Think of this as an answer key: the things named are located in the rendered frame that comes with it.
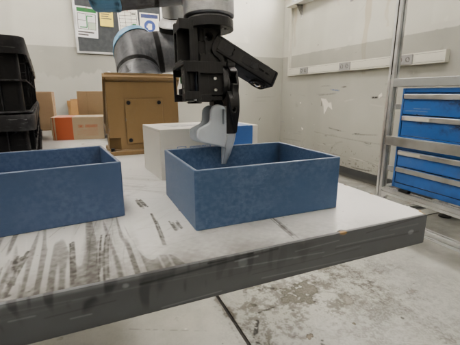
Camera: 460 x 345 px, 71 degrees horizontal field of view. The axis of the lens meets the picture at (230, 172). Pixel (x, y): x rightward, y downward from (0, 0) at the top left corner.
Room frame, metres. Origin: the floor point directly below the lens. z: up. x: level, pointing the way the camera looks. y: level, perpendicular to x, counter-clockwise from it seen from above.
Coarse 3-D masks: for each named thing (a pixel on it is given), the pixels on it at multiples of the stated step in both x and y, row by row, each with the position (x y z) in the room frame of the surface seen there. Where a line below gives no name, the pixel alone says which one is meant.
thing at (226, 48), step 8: (224, 40) 0.51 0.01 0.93; (224, 48) 0.50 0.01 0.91; (232, 48) 0.51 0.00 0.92; (224, 56) 0.51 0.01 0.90; (232, 56) 0.51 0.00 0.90; (240, 56) 0.51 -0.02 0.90; (248, 56) 0.52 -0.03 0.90; (240, 64) 0.51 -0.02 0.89; (248, 64) 0.52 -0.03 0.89; (256, 64) 0.52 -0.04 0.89; (264, 64) 0.53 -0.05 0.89; (240, 72) 0.53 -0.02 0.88; (248, 72) 0.52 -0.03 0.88; (256, 72) 0.52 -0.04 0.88; (264, 72) 0.53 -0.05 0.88; (272, 72) 0.53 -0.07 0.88; (248, 80) 0.55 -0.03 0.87; (256, 80) 0.53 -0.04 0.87; (264, 80) 0.53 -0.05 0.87; (272, 80) 0.53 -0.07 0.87; (264, 88) 0.56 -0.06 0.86
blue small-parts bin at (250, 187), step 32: (192, 160) 0.49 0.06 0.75; (256, 160) 0.53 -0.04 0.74; (288, 160) 0.52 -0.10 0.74; (320, 160) 0.40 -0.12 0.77; (192, 192) 0.35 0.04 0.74; (224, 192) 0.35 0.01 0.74; (256, 192) 0.37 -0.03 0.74; (288, 192) 0.39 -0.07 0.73; (320, 192) 0.41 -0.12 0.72; (192, 224) 0.35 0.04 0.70; (224, 224) 0.35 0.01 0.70
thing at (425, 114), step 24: (408, 96) 1.80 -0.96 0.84; (432, 96) 1.68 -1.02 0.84; (456, 96) 1.57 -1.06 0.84; (408, 120) 1.79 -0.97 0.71; (432, 120) 1.66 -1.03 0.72; (456, 120) 1.56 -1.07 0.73; (408, 168) 1.77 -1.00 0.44; (432, 168) 1.64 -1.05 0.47; (456, 168) 1.53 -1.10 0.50; (432, 192) 1.63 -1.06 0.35; (456, 192) 1.52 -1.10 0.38
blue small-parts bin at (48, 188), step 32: (0, 160) 0.45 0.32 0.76; (32, 160) 0.47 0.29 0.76; (64, 160) 0.49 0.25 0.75; (96, 160) 0.51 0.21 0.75; (0, 192) 0.33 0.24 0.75; (32, 192) 0.34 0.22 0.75; (64, 192) 0.35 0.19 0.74; (96, 192) 0.37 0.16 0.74; (0, 224) 0.32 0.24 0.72; (32, 224) 0.34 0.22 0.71; (64, 224) 0.35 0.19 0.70
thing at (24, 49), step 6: (0, 36) 0.48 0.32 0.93; (6, 36) 0.48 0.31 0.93; (12, 36) 0.49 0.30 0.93; (18, 36) 0.50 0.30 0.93; (0, 42) 0.48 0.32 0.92; (6, 42) 0.48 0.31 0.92; (12, 42) 0.49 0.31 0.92; (18, 42) 0.49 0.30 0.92; (24, 42) 0.51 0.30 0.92; (0, 48) 0.48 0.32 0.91; (6, 48) 0.48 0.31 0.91; (12, 48) 0.49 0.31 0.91; (18, 48) 0.49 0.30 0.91; (24, 48) 0.50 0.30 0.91; (24, 54) 0.50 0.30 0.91; (30, 66) 0.72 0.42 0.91
